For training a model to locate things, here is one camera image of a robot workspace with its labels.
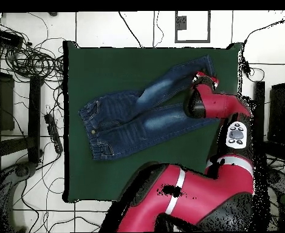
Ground blue denim jeans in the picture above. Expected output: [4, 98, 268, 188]
[78, 54, 221, 161]

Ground black power adapter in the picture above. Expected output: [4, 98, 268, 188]
[241, 58, 252, 77]

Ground dark green table cloth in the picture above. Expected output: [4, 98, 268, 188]
[63, 40, 242, 204]

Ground black power strip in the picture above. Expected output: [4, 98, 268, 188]
[44, 113, 64, 154]

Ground black box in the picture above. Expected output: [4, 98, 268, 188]
[0, 28, 24, 49]

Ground grey round stand base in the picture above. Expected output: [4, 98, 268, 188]
[0, 161, 38, 232]

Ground grey rectangular floor frame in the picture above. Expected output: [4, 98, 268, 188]
[174, 10, 211, 44]

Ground thin black cable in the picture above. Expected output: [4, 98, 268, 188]
[152, 11, 164, 48]

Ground black table frame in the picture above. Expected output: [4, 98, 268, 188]
[0, 54, 44, 166]
[252, 61, 285, 168]

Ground thick black cable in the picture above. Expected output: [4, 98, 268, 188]
[118, 11, 143, 48]

